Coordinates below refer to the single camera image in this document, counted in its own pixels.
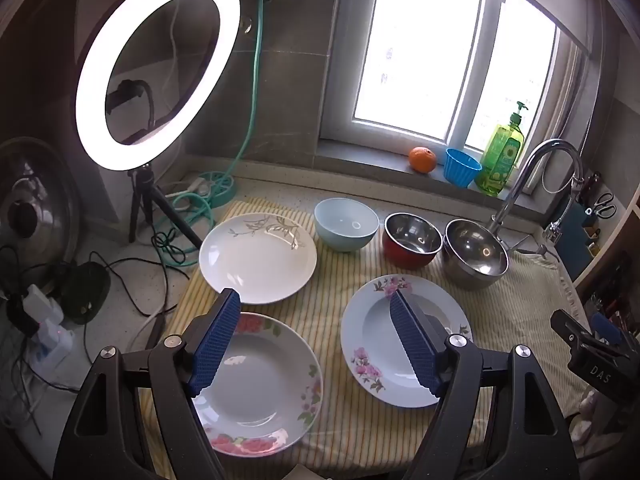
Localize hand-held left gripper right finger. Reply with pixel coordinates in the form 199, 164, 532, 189
389, 289, 585, 480

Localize black tripod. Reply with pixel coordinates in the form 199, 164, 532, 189
127, 165, 213, 256

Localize green dish soap bottle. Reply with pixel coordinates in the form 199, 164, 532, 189
474, 101, 525, 197

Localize plate with red flower print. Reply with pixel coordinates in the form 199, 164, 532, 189
190, 311, 324, 458

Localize light blue bowl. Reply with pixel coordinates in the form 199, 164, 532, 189
314, 197, 380, 253

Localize teal cable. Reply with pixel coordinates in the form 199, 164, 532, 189
152, 0, 266, 267

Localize scissors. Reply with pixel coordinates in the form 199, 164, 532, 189
592, 192, 617, 218

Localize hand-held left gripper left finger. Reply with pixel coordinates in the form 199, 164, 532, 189
52, 287, 242, 480

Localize white power plug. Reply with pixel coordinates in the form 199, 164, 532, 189
165, 180, 211, 201

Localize white power adapters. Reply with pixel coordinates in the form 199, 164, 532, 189
27, 324, 74, 367

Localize steel faucet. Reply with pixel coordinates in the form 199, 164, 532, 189
487, 139, 588, 256

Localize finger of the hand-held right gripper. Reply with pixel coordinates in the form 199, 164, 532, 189
550, 309, 597, 357
591, 311, 627, 349

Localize orange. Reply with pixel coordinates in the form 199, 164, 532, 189
409, 146, 437, 175

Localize plain steel bowl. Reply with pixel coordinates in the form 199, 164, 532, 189
441, 218, 510, 291

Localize blue ribbed cup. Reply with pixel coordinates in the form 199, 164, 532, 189
444, 147, 482, 189

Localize white charger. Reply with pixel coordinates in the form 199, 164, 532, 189
24, 284, 65, 327

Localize white framed window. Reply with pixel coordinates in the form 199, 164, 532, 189
320, 0, 586, 161

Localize black phone clamp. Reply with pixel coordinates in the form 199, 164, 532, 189
106, 79, 156, 131

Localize red steel bowl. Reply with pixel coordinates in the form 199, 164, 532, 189
382, 212, 444, 270

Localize white plate with leaf print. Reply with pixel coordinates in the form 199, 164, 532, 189
198, 212, 318, 306

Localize black oval device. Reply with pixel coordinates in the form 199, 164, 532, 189
62, 261, 112, 325

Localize yellow striped cloth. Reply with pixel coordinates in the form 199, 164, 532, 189
137, 199, 593, 480

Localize teal round power strip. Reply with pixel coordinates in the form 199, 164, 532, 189
200, 171, 237, 208

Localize dark utensil holder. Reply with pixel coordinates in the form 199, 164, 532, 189
565, 200, 608, 261

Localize black power plug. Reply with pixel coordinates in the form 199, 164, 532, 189
2, 295, 41, 338

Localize pale blue plate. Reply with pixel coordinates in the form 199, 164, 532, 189
340, 274, 473, 409

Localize white ring light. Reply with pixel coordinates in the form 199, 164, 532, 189
75, 0, 242, 172

